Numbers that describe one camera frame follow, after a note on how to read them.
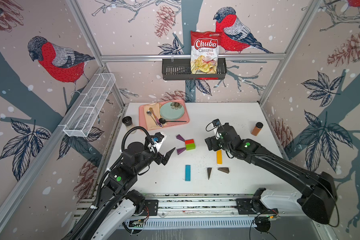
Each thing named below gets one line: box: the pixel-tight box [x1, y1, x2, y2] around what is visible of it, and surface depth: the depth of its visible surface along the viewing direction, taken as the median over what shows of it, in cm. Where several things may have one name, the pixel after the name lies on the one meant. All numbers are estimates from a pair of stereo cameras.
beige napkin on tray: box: [143, 102, 162, 131], surface depth 116 cm
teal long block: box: [185, 165, 191, 181], surface depth 87 cm
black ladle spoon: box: [158, 118, 187, 124], surface depth 111 cm
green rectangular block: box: [185, 143, 196, 151], surface depth 97 cm
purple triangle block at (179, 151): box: [177, 147, 186, 155], surface depth 95 cm
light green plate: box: [159, 101, 185, 121], surface depth 118 cm
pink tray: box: [139, 99, 190, 131], surface depth 116 cm
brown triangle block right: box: [217, 167, 230, 174], surface depth 86 cm
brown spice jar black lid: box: [251, 122, 264, 137], surface depth 97 cm
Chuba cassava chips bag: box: [190, 30, 222, 74], surface depth 87 cm
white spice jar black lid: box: [122, 116, 137, 135], surface depth 99 cm
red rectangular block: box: [185, 139, 194, 145], surface depth 100 cm
